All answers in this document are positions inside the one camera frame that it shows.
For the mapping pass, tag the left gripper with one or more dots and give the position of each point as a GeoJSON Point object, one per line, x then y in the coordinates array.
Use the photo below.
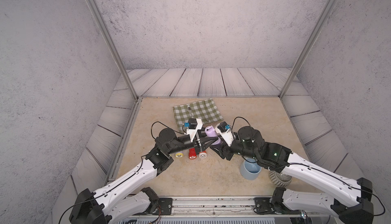
{"type": "Point", "coordinates": [197, 143]}

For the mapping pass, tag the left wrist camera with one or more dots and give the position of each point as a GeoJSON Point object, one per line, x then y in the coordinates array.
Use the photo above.
{"type": "Point", "coordinates": [192, 127]}

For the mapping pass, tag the red flashlight with logo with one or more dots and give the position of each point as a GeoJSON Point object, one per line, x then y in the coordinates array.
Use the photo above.
{"type": "Point", "coordinates": [203, 154]}

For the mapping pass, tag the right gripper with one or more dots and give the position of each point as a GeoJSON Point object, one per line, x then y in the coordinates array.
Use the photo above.
{"type": "Point", "coordinates": [223, 148]}

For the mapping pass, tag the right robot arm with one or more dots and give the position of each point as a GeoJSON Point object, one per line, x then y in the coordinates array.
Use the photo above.
{"type": "Point", "coordinates": [350, 200]}

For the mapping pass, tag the blue mug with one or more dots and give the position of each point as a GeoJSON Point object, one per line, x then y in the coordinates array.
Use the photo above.
{"type": "Point", "coordinates": [250, 170]}

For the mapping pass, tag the metal base rail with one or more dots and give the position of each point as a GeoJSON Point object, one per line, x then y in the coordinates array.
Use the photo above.
{"type": "Point", "coordinates": [223, 210]}

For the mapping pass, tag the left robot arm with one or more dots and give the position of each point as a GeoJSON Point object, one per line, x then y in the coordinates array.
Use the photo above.
{"type": "Point", "coordinates": [112, 203]}

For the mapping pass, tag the purple flashlight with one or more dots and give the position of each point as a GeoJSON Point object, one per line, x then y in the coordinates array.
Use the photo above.
{"type": "Point", "coordinates": [211, 132]}
{"type": "Point", "coordinates": [179, 155]}

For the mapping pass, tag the green checkered cloth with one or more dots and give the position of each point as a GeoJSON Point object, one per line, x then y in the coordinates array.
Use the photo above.
{"type": "Point", "coordinates": [206, 110]}

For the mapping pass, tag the metal spoon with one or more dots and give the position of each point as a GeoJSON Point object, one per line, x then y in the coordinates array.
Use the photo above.
{"type": "Point", "coordinates": [189, 109]}

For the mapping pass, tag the grey ribbed bowl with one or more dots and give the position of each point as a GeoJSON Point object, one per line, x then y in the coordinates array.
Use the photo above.
{"type": "Point", "coordinates": [280, 180]}

